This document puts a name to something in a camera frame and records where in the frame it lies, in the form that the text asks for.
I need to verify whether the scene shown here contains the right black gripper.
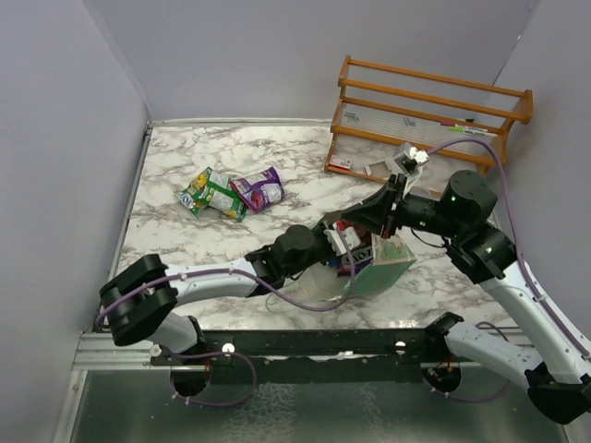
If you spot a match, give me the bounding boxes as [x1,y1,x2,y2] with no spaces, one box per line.
[342,173,464,239]

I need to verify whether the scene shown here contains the green white paper bag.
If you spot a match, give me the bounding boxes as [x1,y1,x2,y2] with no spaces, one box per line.
[268,211,416,313]

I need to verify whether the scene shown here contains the purple snack packet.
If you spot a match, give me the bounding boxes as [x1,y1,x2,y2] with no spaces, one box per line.
[230,167,285,213]

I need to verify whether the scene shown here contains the yellow green snack packet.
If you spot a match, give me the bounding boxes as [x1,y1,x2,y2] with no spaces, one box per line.
[175,167,212,217]

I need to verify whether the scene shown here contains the red snack packet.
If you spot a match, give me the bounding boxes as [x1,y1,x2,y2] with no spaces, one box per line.
[335,220,371,242]

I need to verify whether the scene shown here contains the purple Fox's candy packet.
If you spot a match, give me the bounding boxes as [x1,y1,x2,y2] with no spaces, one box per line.
[337,246,373,277]

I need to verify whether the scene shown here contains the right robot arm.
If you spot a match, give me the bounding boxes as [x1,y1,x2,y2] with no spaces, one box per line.
[342,170,590,425]

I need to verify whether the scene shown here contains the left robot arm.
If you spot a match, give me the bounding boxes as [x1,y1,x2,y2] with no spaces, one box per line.
[97,223,341,365]

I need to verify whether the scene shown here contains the open white small box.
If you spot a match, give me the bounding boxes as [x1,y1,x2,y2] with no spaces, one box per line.
[364,161,392,179]

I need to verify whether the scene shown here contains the red white small box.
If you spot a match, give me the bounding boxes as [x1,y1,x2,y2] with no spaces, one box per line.
[329,155,352,170]

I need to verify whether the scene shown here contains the markers on shelf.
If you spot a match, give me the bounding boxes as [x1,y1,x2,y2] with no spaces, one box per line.
[440,122,490,136]

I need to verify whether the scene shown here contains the wooden shelf rack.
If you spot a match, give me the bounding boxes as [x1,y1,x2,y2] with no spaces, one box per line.
[324,55,534,182]

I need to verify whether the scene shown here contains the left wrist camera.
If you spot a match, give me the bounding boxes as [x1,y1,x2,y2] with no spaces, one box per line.
[324,223,361,257]

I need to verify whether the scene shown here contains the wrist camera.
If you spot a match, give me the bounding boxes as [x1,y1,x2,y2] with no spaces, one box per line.
[324,223,361,257]
[393,142,429,196]

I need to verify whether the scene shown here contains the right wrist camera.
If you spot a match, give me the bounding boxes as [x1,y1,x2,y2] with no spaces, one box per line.
[393,142,429,196]

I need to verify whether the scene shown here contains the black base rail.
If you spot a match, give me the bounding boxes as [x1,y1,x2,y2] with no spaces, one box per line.
[151,322,463,392]

